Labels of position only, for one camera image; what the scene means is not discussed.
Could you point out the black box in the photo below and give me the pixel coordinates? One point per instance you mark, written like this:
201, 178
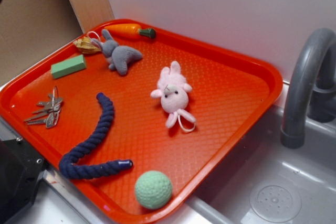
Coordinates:
22, 170

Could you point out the green rectangular block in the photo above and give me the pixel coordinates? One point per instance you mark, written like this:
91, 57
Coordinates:
68, 66

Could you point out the grey toy sink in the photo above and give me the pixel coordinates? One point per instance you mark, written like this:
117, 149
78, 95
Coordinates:
260, 161

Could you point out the green textured ball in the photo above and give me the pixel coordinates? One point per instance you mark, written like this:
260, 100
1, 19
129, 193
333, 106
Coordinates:
153, 190

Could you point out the pink plush bunny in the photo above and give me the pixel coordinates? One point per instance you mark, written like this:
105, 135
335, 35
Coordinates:
172, 90

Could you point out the orange toy carrot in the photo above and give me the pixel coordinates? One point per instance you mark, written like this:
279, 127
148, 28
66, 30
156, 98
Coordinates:
131, 31

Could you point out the grey toy faucet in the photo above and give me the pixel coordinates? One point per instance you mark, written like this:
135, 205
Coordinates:
311, 92

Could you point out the red plastic tray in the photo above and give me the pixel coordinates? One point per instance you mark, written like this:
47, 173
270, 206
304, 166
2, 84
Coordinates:
230, 93

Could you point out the beige seashell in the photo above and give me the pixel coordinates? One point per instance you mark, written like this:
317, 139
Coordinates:
85, 46

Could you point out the grey plush bunny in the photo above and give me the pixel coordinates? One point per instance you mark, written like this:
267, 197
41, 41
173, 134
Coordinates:
117, 56

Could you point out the silver key bunch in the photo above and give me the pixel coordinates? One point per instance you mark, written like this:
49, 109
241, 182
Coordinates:
49, 113

